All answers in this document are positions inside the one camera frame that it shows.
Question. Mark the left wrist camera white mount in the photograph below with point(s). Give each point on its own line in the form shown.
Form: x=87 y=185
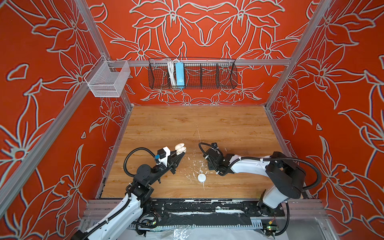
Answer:
x=162 y=155

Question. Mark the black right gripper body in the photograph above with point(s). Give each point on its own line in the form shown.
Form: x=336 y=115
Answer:
x=213 y=168

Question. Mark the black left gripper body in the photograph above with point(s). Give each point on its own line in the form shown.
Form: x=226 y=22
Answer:
x=159 y=171

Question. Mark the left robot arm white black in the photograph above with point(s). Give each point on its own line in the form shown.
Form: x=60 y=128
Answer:
x=135 y=207

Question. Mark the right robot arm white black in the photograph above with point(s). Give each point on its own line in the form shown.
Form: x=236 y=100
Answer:
x=285 y=172

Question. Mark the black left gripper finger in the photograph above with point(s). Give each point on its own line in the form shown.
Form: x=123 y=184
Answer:
x=174 y=154
x=176 y=161

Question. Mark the black wire wall basket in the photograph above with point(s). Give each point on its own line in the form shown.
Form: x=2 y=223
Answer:
x=200 y=74

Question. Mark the blue flat box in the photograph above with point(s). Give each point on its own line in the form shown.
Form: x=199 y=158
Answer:
x=180 y=75

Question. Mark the small green circuit board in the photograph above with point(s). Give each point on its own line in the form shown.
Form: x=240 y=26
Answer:
x=270 y=230

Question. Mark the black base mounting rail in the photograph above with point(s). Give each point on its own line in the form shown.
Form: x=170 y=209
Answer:
x=212 y=212

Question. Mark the clear plastic wall bin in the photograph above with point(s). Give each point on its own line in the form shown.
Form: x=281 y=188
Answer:
x=107 y=79

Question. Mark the white round disc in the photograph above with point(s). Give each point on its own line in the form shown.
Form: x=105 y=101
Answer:
x=202 y=178

